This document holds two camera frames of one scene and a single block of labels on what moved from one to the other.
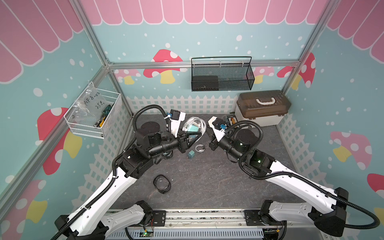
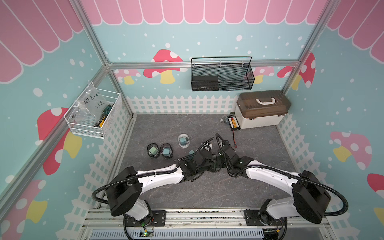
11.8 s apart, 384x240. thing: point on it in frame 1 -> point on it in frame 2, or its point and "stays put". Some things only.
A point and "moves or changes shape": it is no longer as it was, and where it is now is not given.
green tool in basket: x=105 y=112 stays put
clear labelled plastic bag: x=89 y=108 stays put
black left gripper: x=183 y=140 -> x=212 y=161
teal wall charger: x=193 y=128 moves or changes shape
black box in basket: x=205 y=83 stays put
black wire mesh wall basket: x=221 y=77 stays put
